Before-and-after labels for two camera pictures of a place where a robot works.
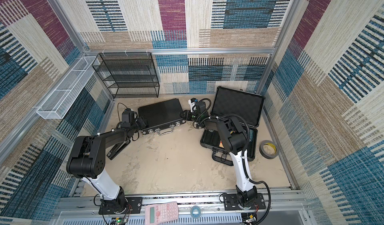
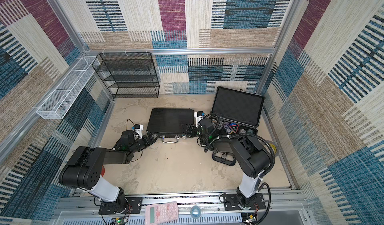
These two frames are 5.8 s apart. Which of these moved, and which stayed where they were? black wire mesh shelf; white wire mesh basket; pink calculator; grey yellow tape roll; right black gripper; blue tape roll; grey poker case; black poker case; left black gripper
Moved: right black gripper; black poker case; left black gripper
Stayed: white wire mesh basket; pink calculator; grey yellow tape roll; black wire mesh shelf; blue tape roll; grey poker case
